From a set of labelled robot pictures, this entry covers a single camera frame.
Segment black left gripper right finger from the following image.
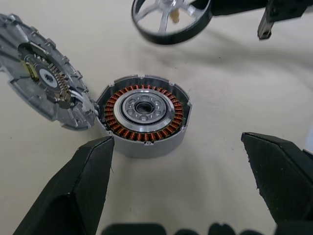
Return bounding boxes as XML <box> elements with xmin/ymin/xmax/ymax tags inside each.
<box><xmin>241</xmin><ymin>132</ymin><xmax>313</xmax><ymax>230</ymax></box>

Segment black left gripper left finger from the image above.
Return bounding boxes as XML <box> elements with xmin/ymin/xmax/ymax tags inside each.
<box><xmin>12</xmin><ymin>136</ymin><xmax>115</xmax><ymax>235</ymax></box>

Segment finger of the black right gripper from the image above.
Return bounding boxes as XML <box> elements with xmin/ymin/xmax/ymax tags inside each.
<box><xmin>210</xmin><ymin>0</ymin><xmax>269</xmax><ymax>17</ymax></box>
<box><xmin>256</xmin><ymin>0</ymin><xmax>311</xmax><ymax>40</ymax></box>

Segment spoked rotor with black rim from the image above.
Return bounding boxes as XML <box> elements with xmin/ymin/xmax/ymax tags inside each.
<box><xmin>131</xmin><ymin>0</ymin><xmax>212</xmax><ymax>46</ymax></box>

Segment silver motor housing lid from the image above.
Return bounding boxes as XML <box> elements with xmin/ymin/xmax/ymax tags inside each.
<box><xmin>0</xmin><ymin>13</ymin><xmax>100</xmax><ymax>132</ymax></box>

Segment grey motor housing copper windings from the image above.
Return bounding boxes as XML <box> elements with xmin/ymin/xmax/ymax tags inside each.
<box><xmin>97</xmin><ymin>73</ymin><xmax>193</xmax><ymax>159</ymax></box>

